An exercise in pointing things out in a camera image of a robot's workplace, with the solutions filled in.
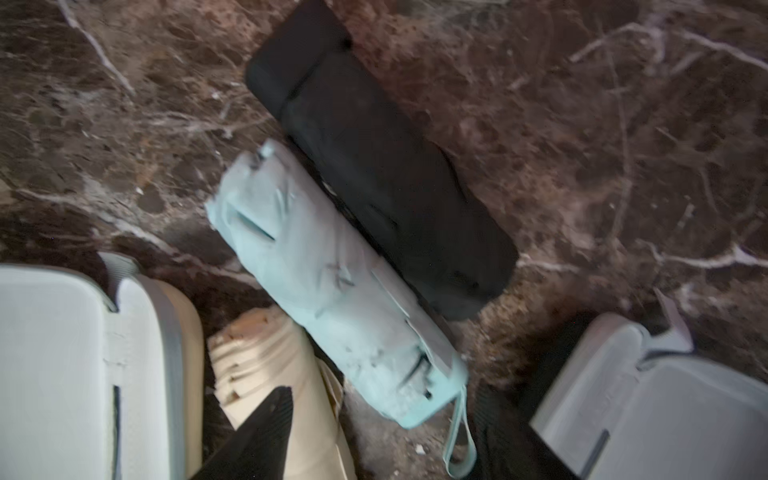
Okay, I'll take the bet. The black folded umbrella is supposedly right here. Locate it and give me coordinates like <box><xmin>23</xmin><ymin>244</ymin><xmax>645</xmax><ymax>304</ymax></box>
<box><xmin>245</xmin><ymin>1</ymin><xmax>518</xmax><ymax>321</ymax></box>

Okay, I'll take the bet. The beige folded umbrella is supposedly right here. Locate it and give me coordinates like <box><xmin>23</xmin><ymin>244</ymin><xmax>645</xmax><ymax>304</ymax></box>
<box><xmin>207</xmin><ymin>306</ymin><xmax>357</xmax><ymax>479</ymax></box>

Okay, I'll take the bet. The middle open white umbrella case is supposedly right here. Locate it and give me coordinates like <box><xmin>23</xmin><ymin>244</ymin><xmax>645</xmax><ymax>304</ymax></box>
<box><xmin>1</xmin><ymin>252</ymin><xmax>205</xmax><ymax>479</ymax></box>

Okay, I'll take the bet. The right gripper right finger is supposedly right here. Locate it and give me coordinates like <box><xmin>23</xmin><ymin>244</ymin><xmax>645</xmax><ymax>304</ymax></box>
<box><xmin>468</xmin><ymin>311</ymin><xmax>598</xmax><ymax>479</ymax></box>

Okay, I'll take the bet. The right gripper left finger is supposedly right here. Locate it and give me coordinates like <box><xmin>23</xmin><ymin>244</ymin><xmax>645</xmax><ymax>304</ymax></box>
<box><xmin>192</xmin><ymin>386</ymin><xmax>294</xmax><ymax>480</ymax></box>

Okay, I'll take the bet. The right open grey umbrella case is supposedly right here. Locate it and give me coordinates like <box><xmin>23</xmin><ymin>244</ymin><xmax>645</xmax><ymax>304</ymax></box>
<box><xmin>530</xmin><ymin>294</ymin><xmax>767</xmax><ymax>479</ymax></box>

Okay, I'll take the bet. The mint green umbrella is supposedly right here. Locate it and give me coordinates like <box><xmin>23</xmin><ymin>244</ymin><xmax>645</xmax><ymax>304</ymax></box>
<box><xmin>205</xmin><ymin>140</ymin><xmax>477</xmax><ymax>479</ymax></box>

